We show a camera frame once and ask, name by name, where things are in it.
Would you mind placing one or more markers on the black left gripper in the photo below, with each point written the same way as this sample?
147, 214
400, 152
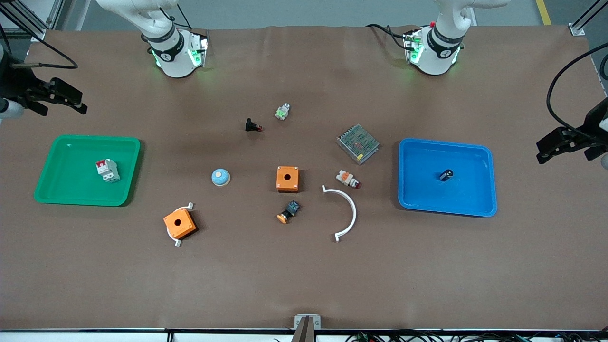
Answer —
597, 122

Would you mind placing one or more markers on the brown table mat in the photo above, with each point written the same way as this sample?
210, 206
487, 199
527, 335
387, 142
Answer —
304, 275

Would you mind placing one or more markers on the black red push button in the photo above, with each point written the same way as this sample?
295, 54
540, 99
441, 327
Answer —
251, 125

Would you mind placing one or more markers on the metal mesh power supply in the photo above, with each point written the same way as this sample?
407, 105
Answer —
358, 144

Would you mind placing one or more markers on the black cylindrical capacitor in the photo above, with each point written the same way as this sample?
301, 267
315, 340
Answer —
445, 175

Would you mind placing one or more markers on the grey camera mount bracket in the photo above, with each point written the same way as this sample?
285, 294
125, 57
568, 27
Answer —
307, 323

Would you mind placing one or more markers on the orange button box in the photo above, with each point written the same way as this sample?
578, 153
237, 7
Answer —
288, 178
179, 223

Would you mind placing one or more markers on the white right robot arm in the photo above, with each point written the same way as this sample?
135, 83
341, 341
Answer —
173, 61

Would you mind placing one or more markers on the green plastic tray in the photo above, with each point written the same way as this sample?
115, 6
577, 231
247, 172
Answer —
71, 185

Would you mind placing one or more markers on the white orange red indicator lamp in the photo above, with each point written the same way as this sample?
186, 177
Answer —
346, 178

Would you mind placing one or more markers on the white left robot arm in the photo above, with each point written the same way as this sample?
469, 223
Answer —
434, 59

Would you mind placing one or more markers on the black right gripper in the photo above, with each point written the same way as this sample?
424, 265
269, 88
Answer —
14, 84

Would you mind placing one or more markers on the orange black push button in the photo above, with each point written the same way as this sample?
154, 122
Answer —
289, 210

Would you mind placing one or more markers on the aluminium frame post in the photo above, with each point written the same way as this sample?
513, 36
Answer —
582, 23
52, 19

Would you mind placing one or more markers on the orange box with bracket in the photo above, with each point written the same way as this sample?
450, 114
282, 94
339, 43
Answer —
178, 243

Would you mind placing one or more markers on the blue round dome buzzer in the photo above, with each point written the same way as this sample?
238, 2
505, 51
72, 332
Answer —
221, 177

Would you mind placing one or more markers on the green white push button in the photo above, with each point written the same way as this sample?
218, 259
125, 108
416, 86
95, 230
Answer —
282, 112

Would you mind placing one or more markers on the white red circuit breaker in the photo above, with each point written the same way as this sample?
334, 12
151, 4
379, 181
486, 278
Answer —
108, 171

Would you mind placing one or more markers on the blue plastic tray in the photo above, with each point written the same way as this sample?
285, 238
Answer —
465, 194

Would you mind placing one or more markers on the large white curved bracket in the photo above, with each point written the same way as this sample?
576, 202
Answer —
354, 209

